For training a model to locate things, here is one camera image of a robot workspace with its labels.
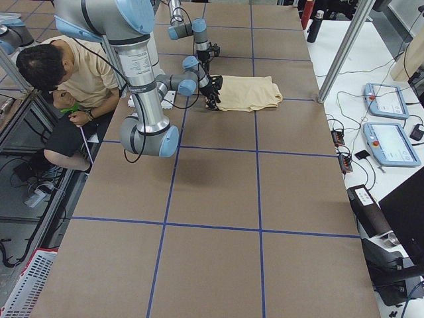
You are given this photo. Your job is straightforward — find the aluminium frame post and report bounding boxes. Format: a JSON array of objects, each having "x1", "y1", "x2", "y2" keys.
[{"x1": 317, "y1": 0, "x2": 376, "y2": 104}]

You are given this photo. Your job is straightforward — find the black water bottle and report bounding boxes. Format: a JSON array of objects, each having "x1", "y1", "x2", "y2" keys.
[{"x1": 307, "y1": 10, "x2": 325, "y2": 43}]

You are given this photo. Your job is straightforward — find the white plastic basket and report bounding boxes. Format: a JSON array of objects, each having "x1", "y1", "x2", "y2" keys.
[{"x1": 1, "y1": 248, "x2": 58, "y2": 318}]

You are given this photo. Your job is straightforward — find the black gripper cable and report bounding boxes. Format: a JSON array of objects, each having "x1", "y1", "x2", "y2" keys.
[{"x1": 76, "y1": 38, "x2": 146, "y2": 164}]

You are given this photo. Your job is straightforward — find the seated person in beige shirt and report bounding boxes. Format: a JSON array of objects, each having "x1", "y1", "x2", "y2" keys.
[{"x1": 16, "y1": 36, "x2": 120, "y2": 173}]

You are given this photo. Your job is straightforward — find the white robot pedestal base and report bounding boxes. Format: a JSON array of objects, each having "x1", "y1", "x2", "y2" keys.
[{"x1": 127, "y1": 32, "x2": 179, "y2": 110}]

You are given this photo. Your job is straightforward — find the green handled tool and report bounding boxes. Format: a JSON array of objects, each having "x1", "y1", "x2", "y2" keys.
[{"x1": 60, "y1": 103, "x2": 94, "y2": 165}]

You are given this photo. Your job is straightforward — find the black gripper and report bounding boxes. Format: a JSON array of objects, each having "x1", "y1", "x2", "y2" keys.
[
  {"x1": 199, "y1": 75, "x2": 223, "y2": 111},
  {"x1": 195, "y1": 42, "x2": 221, "y2": 74}
]

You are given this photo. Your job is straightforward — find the brown paper table cover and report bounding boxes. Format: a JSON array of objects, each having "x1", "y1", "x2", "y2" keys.
[{"x1": 32, "y1": 3, "x2": 380, "y2": 317}]

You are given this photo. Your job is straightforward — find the black monitor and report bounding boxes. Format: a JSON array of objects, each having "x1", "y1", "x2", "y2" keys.
[{"x1": 379, "y1": 169, "x2": 423, "y2": 264}]

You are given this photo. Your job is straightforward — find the cream long sleeve shirt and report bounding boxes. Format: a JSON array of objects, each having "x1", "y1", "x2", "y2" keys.
[{"x1": 217, "y1": 76, "x2": 283, "y2": 112}]

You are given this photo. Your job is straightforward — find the red bottle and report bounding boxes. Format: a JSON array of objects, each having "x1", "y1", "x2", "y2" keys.
[{"x1": 303, "y1": 0, "x2": 315, "y2": 21}]

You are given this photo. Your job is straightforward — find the upper teach pendant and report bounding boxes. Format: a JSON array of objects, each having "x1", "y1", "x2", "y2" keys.
[{"x1": 364, "y1": 83, "x2": 409, "y2": 120}]

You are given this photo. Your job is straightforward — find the lower teach pendant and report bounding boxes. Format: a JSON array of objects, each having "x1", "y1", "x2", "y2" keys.
[{"x1": 362, "y1": 123, "x2": 421, "y2": 168}]

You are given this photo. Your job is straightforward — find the teach pendant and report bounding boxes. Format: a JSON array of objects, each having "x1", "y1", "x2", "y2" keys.
[
  {"x1": 362, "y1": 123, "x2": 421, "y2": 168},
  {"x1": 364, "y1": 83, "x2": 409, "y2": 120}
]

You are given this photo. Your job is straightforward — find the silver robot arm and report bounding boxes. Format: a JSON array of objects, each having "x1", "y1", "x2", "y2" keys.
[
  {"x1": 55, "y1": 1, "x2": 223, "y2": 157},
  {"x1": 168, "y1": 1, "x2": 221, "y2": 73}
]

